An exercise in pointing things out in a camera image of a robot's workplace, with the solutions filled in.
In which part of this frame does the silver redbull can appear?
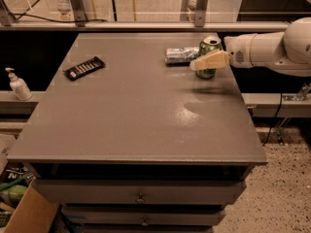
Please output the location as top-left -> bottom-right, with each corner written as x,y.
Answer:
164,47 -> 199,64

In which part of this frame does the white pump bottle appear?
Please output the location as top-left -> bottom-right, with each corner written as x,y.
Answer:
6,67 -> 32,101

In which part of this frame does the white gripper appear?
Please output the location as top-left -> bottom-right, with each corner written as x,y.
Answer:
190,34 -> 256,71

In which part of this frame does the top drawer with knob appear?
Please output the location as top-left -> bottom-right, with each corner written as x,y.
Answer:
33,180 -> 246,205

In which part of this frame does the cardboard box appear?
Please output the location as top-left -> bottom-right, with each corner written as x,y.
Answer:
1,181 -> 59,233

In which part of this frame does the green soda can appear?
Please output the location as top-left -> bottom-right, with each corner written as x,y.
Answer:
195,35 -> 222,80

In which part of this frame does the black cable on ledge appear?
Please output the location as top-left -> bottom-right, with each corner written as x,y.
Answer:
9,13 -> 110,24

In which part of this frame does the black snack bar packet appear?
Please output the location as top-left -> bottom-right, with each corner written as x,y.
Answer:
63,56 -> 105,81

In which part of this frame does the green bag in box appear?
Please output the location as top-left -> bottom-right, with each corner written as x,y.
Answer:
0,184 -> 27,207

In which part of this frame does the drawer with knob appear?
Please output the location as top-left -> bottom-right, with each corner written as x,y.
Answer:
33,180 -> 246,205
62,206 -> 225,226

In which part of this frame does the black cable on floor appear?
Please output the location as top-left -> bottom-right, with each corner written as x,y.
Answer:
261,92 -> 284,148

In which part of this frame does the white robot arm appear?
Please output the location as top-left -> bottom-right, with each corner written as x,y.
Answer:
190,17 -> 311,77

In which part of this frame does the grey drawer cabinet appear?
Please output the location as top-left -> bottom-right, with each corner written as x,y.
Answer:
9,33 -> 266,233

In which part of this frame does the middle drawer with knob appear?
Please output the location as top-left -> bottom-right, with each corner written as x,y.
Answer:
62,206 -> 225,226

